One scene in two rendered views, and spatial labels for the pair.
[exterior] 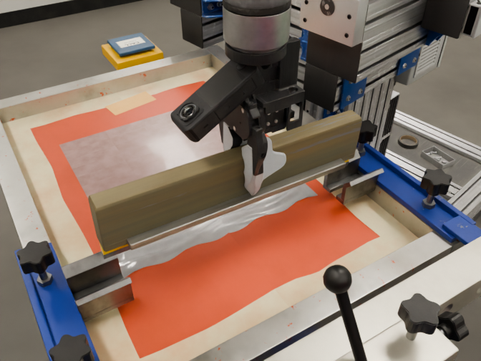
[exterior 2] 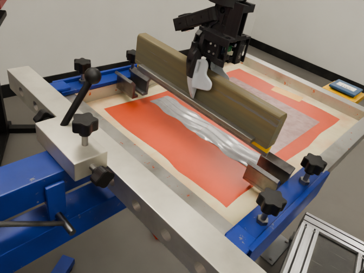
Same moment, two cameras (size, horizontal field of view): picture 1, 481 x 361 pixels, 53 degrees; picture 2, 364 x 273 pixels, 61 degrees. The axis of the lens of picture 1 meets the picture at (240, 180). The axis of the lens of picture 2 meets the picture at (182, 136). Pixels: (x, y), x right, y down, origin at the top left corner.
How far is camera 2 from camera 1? 0.66 m
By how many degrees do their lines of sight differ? 54
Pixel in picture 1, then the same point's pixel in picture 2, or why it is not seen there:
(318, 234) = (212, 172)
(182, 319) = (128, 119)
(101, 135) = (249, 87)
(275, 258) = (181, 151)
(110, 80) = (293, 79)
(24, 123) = (241, 66)
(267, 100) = (208, 30)
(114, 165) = not seen: hidden behind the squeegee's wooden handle
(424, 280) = (151, 181)
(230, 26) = not seen: outside the picture
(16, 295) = not seen: hidden behind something
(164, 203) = (158, 58)
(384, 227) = (238, 211)
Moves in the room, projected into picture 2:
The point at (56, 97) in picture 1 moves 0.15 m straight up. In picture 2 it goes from (264, 67) to (278, 27)
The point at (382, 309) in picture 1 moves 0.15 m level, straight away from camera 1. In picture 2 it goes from (121, 157) to (206, 180)
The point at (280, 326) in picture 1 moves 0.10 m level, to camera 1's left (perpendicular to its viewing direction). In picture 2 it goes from (119, 139) to (116, 114)
